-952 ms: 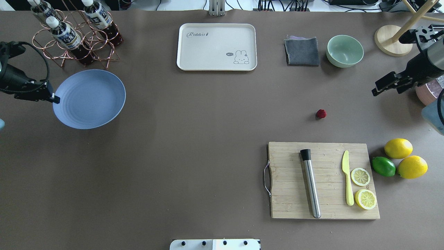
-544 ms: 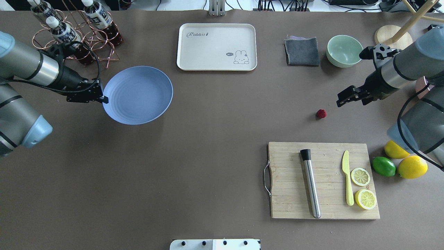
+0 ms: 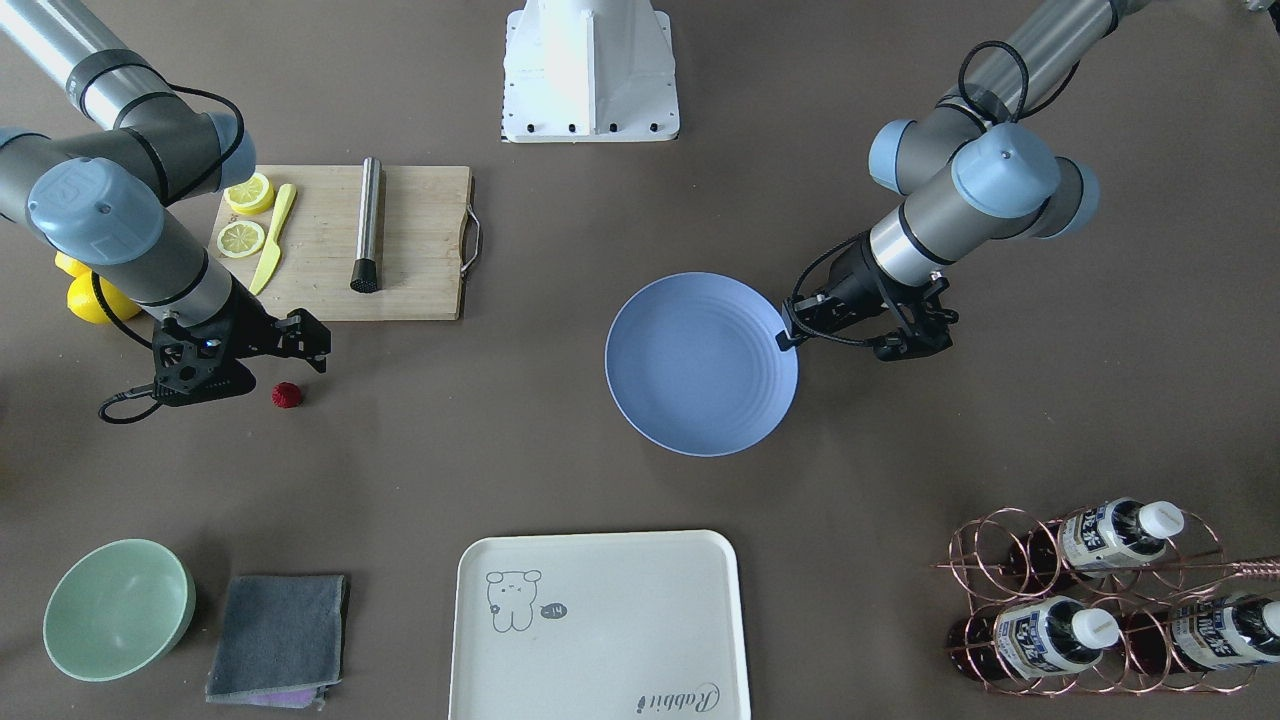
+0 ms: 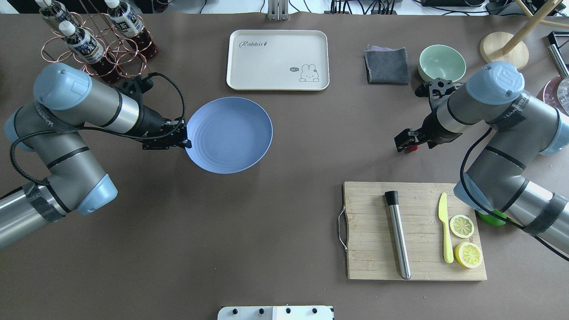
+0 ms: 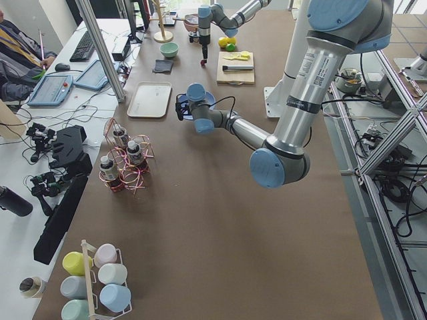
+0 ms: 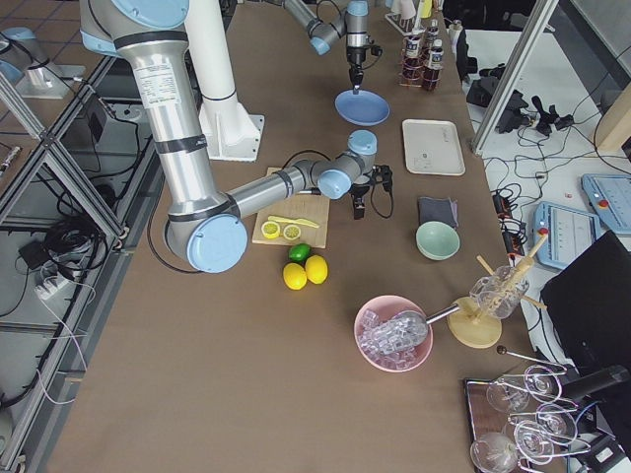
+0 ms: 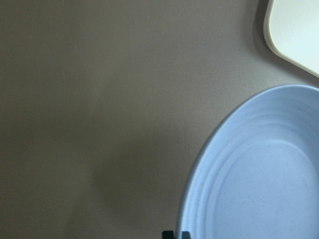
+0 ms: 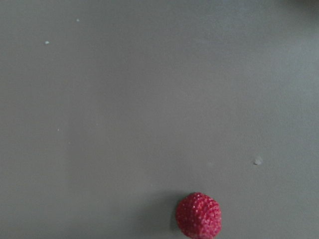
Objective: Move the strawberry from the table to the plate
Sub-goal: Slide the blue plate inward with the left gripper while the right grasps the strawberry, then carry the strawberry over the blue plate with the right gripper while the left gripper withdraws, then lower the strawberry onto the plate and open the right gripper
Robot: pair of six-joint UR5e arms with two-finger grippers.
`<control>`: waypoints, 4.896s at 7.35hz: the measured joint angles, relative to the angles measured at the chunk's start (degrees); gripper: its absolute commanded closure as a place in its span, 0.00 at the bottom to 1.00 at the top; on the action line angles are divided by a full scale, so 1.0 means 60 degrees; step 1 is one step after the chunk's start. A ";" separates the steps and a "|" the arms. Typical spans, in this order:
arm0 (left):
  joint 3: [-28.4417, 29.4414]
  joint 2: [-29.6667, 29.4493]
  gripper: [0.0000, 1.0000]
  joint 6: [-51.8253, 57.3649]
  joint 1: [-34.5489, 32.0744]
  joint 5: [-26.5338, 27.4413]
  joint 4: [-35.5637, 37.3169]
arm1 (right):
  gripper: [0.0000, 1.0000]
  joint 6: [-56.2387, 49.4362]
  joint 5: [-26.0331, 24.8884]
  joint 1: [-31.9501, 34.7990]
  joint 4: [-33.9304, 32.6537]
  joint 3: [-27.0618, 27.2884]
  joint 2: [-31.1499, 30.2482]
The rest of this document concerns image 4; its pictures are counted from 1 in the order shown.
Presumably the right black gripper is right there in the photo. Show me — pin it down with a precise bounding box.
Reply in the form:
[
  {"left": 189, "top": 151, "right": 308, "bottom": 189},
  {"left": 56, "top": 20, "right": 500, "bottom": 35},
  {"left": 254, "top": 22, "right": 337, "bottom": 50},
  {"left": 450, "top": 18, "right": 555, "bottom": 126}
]
[{"left": 394, "top": 112, "right": 462, "bottom": 153}]

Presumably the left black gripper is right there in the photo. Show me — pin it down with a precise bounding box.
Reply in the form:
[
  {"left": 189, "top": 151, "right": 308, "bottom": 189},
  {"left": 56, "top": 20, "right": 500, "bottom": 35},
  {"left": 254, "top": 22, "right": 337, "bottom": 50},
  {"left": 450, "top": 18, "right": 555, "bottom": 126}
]
[{"left": 133, "top": 106, "right": 192, "bottom": 150}]

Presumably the blue round plate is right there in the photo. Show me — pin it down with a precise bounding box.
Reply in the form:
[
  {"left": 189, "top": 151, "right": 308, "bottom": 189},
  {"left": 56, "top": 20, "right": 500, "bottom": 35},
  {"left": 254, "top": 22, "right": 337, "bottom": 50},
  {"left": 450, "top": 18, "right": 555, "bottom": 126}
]
[{"left": 185, "top": 96, "right": 273, "bottom": 174}]

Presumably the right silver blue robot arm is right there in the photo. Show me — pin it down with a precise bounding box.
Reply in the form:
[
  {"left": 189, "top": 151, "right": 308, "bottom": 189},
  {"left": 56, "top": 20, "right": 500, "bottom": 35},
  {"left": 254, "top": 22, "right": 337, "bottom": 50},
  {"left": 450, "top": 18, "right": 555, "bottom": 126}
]
[{"left": 394, "top": 61, "right": 569, "bottom": 259}]

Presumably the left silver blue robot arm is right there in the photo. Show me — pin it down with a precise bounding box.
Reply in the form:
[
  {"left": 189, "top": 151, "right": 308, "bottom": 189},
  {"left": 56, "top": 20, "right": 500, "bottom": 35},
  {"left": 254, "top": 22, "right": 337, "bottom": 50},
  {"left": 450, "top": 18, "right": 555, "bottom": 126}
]
[{"left": 0, "top": 63, "right": 192, "bottom": 248}]

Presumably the steel rod black tip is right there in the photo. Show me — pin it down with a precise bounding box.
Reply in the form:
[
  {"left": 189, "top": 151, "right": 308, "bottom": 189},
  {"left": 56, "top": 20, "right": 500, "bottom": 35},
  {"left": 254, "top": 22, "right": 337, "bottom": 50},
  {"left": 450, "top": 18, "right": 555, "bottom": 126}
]
[{"left": 385, "top": 190, "right": 412, "bottom": 280}]

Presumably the grey folded cloth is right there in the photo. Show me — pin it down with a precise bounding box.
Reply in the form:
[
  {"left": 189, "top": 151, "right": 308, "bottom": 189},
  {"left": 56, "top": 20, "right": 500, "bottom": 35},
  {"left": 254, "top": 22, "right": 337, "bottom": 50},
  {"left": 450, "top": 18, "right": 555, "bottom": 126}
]
[{"left": 364, "top": 45, "right": 410, "bottom": 85}]

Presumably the yellow plastic knife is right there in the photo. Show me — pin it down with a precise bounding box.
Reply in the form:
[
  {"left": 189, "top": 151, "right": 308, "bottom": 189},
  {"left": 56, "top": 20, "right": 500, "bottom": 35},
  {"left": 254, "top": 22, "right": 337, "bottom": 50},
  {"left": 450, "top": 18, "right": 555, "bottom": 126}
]
[{"left": 437, "top": 192, "right": 454, "bottom": 264}]

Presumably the mint green bowl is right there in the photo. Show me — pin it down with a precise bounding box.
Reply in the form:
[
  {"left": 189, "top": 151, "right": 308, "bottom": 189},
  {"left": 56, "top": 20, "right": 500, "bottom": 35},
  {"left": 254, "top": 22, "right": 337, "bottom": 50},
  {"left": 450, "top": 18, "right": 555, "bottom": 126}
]
[{"left": 418, "top": 44, "right": 467, "bottom": 81}]

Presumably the lemon slice near knife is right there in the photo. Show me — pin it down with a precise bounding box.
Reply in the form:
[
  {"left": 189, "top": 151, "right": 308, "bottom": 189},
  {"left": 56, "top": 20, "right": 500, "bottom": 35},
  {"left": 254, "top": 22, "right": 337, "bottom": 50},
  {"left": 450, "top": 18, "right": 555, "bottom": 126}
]
[{"left": 449, "top": 215, "right": 475, "bottom": 239}]

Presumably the cream rabbit tray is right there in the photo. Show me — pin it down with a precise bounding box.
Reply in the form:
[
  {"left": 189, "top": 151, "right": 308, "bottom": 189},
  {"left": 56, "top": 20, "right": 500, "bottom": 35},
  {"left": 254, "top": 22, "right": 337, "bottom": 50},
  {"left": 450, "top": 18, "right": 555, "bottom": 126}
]
[{"left": 226, "top": 30, "right": 330, "bottom": 91}]

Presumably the green lime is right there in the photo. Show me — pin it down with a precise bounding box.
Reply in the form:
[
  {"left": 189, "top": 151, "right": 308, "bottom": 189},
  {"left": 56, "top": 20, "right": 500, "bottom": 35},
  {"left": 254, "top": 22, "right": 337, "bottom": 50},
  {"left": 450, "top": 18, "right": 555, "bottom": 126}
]
[{"left": 475, "top": 210, "right": 508, "bottom": 226}]

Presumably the bamboo cutting board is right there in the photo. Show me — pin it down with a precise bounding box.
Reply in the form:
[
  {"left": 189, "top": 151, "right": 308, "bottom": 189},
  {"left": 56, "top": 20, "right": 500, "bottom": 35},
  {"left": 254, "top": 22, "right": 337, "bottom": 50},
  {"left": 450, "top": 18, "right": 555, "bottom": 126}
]
[{"left": 343, "top": 181, "right": 486, "bottom": 281}]

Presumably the front white-label drink bottle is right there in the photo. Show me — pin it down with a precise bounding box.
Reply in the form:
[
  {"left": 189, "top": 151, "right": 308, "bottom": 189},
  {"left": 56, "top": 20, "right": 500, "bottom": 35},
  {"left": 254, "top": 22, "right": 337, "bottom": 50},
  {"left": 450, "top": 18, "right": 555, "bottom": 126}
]
[{"left": 59, "top": 21, "right": 121, "bottom": 84}]

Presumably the white-label drink bottle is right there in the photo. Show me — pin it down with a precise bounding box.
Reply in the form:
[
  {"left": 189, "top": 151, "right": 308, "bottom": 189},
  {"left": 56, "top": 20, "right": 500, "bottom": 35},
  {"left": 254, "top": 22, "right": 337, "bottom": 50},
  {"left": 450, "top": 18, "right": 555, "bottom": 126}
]
[
  {"left": 35, "top": 0, "right": 81, "bottom": 35},
  {"left": 59, "top": 21, "right": 121, "bottom": 84},
  {"left": 105, "top": 0, "right": 158, "bottom": 59}
]

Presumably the middle white-label drink bottle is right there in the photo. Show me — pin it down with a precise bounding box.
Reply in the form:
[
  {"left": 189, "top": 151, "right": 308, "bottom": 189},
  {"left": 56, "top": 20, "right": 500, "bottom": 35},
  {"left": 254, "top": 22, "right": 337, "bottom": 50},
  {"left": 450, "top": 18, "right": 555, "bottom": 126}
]
[{"left": 105, "top": 0, "right": 158, "bottom": 59}]

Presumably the wooden stand round base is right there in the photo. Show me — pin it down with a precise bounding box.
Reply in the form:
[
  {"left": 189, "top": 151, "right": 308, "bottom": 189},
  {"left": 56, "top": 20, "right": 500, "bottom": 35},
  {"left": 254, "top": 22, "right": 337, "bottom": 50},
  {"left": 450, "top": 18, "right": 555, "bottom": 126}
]
[{"left": 479, "top": 0, "right": 569, "bottom": 70}]

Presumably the thick lemon half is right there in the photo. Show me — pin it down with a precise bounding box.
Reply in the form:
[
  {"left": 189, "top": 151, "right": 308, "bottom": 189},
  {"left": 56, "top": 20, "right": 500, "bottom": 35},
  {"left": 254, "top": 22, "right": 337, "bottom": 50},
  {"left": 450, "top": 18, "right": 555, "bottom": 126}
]
[{"left": 454, "top": 242, "right": 482, "bottom": 268}]

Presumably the pink bowl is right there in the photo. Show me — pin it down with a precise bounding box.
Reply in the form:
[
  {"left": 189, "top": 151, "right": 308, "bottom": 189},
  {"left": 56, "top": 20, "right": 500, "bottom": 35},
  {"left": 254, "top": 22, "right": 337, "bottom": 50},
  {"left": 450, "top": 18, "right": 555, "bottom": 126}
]
[{"left": 537, "top": 75, "right": 568, "bottom": 115}]

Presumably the rear white-label drink bottle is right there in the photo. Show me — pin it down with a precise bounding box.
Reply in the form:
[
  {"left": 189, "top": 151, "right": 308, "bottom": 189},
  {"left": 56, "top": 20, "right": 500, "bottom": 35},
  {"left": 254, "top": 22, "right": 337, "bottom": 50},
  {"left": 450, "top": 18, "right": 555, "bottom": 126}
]
[{"left": 35, "top": 0, "right": 81, "bottom": 35}]

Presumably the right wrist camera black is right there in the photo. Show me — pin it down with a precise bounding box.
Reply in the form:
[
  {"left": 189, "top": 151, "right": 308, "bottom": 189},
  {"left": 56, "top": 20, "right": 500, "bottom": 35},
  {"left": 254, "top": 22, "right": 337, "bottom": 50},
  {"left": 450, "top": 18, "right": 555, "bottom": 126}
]
[{"left": 414, "top": 78, "right": 465, "bottom": 111}]

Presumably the copper wire bottle rack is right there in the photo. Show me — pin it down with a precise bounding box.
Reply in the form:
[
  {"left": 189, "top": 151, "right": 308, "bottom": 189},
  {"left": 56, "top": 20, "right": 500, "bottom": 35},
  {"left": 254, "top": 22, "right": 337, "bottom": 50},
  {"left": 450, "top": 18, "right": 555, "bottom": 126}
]
[{"left": 36, "top": 0, "right": 158, "bottom": 84}]

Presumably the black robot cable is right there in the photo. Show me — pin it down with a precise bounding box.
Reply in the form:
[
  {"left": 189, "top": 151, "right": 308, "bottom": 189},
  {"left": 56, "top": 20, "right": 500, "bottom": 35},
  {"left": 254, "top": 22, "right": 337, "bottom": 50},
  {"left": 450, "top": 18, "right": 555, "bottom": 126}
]
[{"left": 10, "top": 72, "right": 187, "bottom": 186}]

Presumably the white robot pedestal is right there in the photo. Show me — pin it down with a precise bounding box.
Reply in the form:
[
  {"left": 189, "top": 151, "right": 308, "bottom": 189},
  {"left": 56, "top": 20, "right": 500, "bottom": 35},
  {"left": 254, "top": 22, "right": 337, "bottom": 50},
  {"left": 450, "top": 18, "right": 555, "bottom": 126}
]
[{"left": 217, "top": 305, "right": 335, "bottom": 320}]

